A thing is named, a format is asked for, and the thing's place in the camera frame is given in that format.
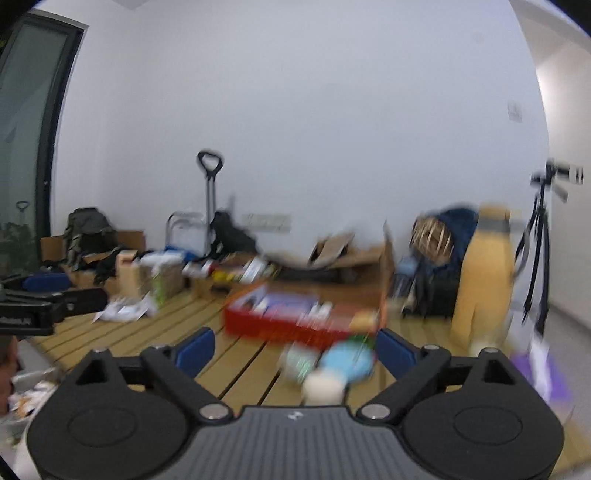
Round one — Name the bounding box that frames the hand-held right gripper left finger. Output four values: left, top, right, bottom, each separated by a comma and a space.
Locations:
60, 327, 230, 424

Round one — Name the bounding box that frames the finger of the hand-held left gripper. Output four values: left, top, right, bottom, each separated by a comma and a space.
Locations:
2, 288, 110, 319
0, 273, 71, 293

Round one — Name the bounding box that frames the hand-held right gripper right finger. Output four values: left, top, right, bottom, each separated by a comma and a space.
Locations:
360, 329, 532, 424

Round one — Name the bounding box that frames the orange cardboard shoebox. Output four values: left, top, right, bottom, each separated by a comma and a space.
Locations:
223, 282, 387, 348

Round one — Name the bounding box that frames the purple knitted cloth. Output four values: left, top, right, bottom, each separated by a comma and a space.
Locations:
264, 295, 320, 315

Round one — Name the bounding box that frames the cream soft ball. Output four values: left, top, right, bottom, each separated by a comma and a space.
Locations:
302, 371, 348, 406

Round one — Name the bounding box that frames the purple soft cloth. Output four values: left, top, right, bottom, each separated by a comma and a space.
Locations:
512, 351, 574, 412

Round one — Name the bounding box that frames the person's left hand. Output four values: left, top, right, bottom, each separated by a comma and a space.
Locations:
0, 336, 21, 403

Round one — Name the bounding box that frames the white crumpled paper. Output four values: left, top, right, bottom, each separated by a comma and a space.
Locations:
94, 295, 158, 322

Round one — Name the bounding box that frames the dark green backpack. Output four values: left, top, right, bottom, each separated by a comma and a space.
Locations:
62, 208, 117, 271

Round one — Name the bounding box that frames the blue water bottle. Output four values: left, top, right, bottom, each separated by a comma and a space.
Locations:
396, 258, 419, 302

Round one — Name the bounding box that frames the small brown cardboard box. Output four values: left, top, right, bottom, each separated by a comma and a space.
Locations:
40, 230, 147, 265

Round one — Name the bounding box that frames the white plastic bag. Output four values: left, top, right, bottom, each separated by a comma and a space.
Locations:
0, 367, 64, 462

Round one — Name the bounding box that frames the low cardboard box with clutter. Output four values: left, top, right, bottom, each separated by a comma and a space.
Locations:
185, 256, 278, 298

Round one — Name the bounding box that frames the large open cardboard box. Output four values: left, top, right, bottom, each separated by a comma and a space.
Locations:
310, 222, 396, 297

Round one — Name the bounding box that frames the green and white packet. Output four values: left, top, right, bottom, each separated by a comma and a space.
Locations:
281, 345, 324, 382

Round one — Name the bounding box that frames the yellow thermos jug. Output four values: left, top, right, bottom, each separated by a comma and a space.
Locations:
450, 205, 517, 354

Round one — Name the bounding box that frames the woven rattan ball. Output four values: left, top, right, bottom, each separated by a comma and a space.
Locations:
412, 215, 456, 267

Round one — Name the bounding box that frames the black bag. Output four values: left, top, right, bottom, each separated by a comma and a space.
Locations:
210, 212, 257, 256

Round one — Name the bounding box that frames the dark blue fabric bag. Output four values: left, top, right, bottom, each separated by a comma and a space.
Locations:
438, 208, 482, 261

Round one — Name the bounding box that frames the dark framed glass door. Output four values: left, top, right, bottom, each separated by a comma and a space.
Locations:
0, 11, 86, 278

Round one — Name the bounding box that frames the folding hand trolley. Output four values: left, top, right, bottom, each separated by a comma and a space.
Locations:
166, 150, 227, 256

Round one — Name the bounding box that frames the white wall socket strip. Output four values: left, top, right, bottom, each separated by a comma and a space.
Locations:
242, 213, 293, 232

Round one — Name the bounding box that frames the black camera tripod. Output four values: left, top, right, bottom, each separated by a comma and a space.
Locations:
521, 159, 585, 334

